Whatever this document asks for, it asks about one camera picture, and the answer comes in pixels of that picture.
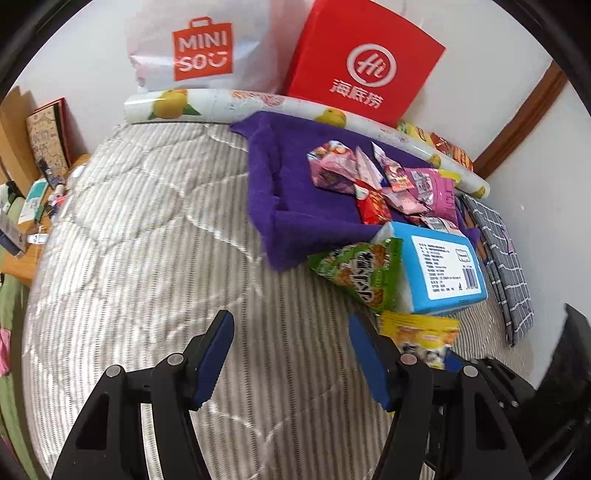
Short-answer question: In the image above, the white navy box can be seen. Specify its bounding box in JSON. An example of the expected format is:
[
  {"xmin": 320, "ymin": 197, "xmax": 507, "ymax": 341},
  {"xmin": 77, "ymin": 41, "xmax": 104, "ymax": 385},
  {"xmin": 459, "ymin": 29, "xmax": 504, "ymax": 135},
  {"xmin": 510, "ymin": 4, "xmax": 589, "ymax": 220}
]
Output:
[{"xmin": 0, "ymin": 212, "xmax": 28, "ymax": 254}]

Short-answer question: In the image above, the white teal box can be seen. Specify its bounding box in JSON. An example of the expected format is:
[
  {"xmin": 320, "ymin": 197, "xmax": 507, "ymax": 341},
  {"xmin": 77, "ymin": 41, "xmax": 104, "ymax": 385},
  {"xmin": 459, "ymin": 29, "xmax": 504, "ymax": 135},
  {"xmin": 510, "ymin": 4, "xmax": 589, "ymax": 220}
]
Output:
[{"xmin": 23, "ymin": 180, "xmax": 49, "ymax": 222}]

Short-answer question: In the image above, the brown wooden door frame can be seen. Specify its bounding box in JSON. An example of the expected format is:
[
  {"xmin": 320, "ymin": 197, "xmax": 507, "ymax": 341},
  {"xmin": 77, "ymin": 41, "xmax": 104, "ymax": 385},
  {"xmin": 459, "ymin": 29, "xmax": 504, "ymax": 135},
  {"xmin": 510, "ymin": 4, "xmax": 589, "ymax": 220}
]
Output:
[{"xmin": 473, "ymin": 60, "xmax": 568, "ymax": 178}]

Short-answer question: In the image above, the green bedsheet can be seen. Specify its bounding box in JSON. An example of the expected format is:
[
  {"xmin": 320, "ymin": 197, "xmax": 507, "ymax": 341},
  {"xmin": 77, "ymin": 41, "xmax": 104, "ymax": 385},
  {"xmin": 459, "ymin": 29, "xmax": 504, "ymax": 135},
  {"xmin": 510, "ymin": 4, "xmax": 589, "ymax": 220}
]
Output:
[{"xmin": 0, "ymin": 272, "xmax": 51, "ymax": 480}]

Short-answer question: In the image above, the white plastic shopping bag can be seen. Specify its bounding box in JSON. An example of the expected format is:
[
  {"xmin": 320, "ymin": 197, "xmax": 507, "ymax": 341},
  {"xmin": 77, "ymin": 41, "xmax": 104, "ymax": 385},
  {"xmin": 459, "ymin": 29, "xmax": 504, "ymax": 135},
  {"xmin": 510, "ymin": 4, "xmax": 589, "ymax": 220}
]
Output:
[{"xmin": 126, "ymin": 0, "xmax": 283, "ymax": 93}]

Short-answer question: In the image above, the yellow chip bag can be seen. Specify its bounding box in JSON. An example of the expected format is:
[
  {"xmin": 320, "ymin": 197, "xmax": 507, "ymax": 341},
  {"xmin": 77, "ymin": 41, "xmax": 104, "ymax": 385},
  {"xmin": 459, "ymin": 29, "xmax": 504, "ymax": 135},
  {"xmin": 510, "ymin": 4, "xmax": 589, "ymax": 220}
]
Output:
[{"xmin": 396, "ymin": 120, "xmax": 432, "ymax": 143}]

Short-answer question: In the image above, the patterned notebook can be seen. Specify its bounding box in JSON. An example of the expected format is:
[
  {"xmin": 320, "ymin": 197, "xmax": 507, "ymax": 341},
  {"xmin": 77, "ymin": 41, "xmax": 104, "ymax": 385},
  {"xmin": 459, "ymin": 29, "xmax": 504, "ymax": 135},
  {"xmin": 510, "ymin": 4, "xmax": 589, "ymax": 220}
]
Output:
[{"xmin": 25, "ymin": 98, "xmax": 75, "ymax": 169}]

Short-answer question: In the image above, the pink yellow-topped snack packet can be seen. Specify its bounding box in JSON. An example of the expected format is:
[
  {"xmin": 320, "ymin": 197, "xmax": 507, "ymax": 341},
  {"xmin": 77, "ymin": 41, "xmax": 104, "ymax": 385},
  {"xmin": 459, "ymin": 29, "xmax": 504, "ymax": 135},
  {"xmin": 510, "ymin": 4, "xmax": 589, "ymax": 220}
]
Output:
[{"xmin": 410, "ymin": 168, "xmax": 458, "ymax": 217}]

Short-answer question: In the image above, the orange chip bag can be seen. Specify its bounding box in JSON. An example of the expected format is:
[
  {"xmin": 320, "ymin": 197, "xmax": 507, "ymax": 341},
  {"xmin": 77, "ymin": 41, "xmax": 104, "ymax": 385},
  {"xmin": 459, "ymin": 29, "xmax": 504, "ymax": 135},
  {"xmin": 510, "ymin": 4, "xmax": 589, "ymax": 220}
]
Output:
[{"xmin": 429, "ymin": 134, "xmax": 474, "ymax": 169}]

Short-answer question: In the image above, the yellow snack packet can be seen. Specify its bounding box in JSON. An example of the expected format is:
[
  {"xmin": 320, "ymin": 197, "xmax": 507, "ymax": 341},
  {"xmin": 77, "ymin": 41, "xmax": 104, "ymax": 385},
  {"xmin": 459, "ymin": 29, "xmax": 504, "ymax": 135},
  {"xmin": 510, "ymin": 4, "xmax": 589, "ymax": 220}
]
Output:
[{"xmin": 379, "ymin": 311, "xmax": 461, "ymax": 370}]

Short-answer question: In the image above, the grey checked folded cloth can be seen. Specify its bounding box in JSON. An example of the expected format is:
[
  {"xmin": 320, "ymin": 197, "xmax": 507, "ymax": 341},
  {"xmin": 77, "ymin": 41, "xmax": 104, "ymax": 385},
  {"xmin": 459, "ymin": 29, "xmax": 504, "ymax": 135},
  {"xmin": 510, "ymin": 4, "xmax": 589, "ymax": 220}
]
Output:
[{"xmin": 457, "ymin": 194, "xmax": 536, "ymax": 348}]

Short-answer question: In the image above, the fruit print paper roll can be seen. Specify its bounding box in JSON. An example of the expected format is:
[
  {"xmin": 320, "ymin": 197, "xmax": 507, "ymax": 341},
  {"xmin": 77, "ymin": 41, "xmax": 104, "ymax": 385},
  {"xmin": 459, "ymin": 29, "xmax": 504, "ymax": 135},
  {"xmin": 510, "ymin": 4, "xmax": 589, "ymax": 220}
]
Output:
[{"xmin": 124, "ymin": 89, "xmax": 490, "ymax": 200}]

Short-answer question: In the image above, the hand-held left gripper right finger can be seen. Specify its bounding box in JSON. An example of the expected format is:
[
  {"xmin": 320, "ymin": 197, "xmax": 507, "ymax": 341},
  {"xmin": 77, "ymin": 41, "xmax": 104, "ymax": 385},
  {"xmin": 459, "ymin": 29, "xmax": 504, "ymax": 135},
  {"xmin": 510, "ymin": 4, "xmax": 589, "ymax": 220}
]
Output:
[{"xmin": 348, "ymin": 313, "xmax": 529, "ymax": 480}]

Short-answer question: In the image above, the purple towel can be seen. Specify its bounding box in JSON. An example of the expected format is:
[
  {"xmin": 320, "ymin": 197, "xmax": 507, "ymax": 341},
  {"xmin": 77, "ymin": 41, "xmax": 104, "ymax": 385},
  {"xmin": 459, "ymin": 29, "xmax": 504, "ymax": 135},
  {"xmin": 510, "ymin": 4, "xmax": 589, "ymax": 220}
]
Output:
[{"xmin": 230, "ymin": 111, "xmax": 477, "ymax": 272}]

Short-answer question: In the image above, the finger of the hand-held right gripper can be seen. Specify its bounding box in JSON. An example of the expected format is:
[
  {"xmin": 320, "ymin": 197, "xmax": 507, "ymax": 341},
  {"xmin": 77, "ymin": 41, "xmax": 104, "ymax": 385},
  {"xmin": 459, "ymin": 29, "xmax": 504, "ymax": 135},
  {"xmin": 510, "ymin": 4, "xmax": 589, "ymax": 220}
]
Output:
[{"xmin": 444, "ymin": 350, "xmax": 518, "ymax": 398}]

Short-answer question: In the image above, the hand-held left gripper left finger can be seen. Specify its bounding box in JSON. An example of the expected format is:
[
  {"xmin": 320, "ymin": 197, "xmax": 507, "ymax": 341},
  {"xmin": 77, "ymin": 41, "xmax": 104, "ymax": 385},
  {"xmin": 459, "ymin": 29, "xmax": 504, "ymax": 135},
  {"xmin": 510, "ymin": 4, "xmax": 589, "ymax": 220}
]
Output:
[{"xmin": 51, "ymin": 310, "xmax": 235, "ymax": 480}]

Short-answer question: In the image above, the red paper bag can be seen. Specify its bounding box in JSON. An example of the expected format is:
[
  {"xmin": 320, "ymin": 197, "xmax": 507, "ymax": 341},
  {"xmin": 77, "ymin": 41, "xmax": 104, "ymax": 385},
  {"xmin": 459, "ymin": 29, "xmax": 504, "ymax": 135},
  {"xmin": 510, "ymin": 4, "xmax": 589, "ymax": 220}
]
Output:
[{"xmin": 283, "ymin": 0, "xmax": 448, "ymax": 127}]

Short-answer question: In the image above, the striped quilted mattress pad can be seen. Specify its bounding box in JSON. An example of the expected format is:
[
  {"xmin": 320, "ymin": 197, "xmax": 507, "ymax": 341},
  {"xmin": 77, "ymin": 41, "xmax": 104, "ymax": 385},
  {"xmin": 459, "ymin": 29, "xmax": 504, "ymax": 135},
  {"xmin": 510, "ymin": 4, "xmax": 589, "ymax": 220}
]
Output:
[{"xmin": 21, "ymin": 122, "xmax": 525, "ymax": 480}]

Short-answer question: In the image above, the red gold snack packet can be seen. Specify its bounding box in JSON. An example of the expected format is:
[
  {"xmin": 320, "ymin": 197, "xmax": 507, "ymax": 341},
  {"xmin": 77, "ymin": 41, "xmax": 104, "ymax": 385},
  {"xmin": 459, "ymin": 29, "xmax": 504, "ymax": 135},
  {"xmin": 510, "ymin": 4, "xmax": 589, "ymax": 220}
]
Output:
[{"xmin": 355, "ymin": 182, "xmax": 393, "ymax": 226}]

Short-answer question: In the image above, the green snack packet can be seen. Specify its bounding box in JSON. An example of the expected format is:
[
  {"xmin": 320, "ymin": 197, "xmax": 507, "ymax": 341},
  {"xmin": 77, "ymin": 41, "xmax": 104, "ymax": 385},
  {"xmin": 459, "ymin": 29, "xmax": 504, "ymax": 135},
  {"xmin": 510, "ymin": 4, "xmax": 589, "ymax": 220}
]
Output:
[{"xmin": 308, "ymin": 237, "xmax": 404, "ymax": 315}]

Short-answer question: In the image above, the wooden headboard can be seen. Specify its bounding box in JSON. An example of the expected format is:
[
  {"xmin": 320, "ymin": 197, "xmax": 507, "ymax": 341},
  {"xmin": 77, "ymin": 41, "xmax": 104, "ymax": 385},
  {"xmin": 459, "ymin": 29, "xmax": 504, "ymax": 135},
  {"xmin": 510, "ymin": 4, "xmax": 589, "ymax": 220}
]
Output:
[{"xmin": 0, "ymin": 85, "xmax": 37, "ymax": 195}]

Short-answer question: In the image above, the wooden nightstand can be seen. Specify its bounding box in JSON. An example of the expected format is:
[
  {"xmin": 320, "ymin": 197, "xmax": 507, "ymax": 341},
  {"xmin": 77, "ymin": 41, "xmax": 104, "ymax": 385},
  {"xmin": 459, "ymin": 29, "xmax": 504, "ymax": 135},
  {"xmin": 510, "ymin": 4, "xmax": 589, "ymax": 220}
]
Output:
[{"xmin": 0, "ymin": 154, "xmax": 93, "ymax": 283}]

